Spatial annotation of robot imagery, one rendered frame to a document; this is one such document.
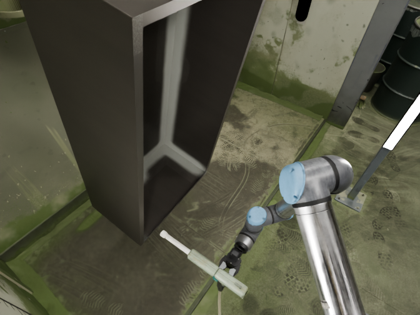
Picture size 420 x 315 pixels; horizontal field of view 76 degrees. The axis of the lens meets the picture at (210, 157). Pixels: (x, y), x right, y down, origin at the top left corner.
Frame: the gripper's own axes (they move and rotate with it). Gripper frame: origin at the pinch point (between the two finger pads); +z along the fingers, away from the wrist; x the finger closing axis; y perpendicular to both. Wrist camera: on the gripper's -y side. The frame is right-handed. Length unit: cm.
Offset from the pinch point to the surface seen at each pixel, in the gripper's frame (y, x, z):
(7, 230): 30, 127, 42
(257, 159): 51, 31, -118
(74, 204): 43, 119, 4
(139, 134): -82, 29, 4
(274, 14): -29, 80, -215
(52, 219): 41, 120, 20
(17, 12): -72, 145, -30
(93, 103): -85, 43, 5
